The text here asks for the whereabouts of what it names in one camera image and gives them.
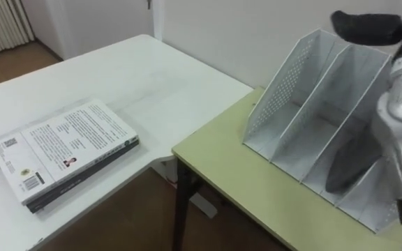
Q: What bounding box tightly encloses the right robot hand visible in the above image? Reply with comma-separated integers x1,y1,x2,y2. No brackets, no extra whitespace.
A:
329,0,402,61

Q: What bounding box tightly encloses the white perforated metal file holder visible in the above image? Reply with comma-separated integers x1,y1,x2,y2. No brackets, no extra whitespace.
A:
241,28,401,234

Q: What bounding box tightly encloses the green desk with black legs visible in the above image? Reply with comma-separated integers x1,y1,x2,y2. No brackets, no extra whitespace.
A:
171,86,402,251

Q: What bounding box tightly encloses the white desk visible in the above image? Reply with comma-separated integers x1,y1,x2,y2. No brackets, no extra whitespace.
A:
0,33,254,251

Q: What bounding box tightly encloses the dark cover book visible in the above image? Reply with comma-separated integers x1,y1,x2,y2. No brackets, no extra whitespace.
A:
0,138,141,214

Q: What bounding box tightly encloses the white cover book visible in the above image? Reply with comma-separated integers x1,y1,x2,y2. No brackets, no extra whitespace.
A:
0,98,140,206

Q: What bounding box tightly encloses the white radiator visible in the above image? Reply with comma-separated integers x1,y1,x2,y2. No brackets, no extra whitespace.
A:
0,0,36,54

